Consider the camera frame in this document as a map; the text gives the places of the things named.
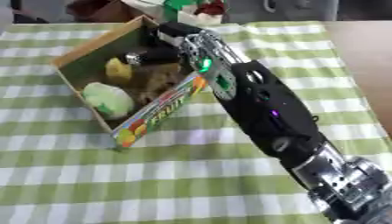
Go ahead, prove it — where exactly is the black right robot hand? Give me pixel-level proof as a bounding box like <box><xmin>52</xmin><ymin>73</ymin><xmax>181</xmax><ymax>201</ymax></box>
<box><xmin>121</xmin><ymin>21</ymin><xmax>206</xmax><ymax>67</ymax></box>

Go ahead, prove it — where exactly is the tan cardboard box fruit print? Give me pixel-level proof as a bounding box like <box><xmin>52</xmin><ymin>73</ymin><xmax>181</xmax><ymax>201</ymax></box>
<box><xmin>50</xmin><ymin>15</ymin><xmax>210</xmax><ymax>149</ymax></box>

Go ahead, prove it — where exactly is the brown soft toy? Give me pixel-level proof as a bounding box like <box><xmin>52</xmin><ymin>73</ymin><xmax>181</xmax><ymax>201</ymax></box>
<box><xmin>129</xmin><ymin>62</ymin><xmax>187</xmax><ymax>107</ymax></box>

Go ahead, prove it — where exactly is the yellow toy fruit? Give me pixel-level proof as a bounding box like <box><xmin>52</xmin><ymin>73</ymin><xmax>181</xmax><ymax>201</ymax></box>
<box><xmin>104</xmin><ymin>57</ymin><xmax>135</xmax><ymax>86</ymax></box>

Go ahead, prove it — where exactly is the pale green toy fruit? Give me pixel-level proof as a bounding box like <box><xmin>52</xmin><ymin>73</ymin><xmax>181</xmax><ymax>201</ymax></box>
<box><xmin>80</xmin><ymin>81</ymin><xmax>137</xmax><ymax>120</ymax></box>

